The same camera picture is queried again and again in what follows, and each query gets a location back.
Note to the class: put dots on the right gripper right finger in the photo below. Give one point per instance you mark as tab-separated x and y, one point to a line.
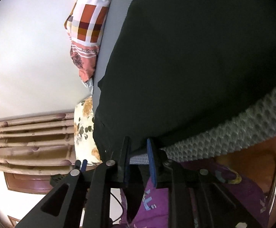
211	196

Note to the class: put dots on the grey mesh mattress cover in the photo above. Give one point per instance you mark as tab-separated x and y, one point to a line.
194	77

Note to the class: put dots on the floral yellow white pillow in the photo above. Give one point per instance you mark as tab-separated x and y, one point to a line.
85	147

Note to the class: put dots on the brown wooden furniture edge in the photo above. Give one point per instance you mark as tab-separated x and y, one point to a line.
29	184

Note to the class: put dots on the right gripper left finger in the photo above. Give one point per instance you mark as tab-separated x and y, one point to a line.
82	198

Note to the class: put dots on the checkered orange white pillow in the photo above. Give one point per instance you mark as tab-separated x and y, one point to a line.
85	26

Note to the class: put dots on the beige patterned curtain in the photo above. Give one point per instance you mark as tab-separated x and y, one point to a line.
40	145

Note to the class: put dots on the purple patterned garment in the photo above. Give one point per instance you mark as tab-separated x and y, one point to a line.
147	206

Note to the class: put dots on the black pants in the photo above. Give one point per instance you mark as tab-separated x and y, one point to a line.
189	87

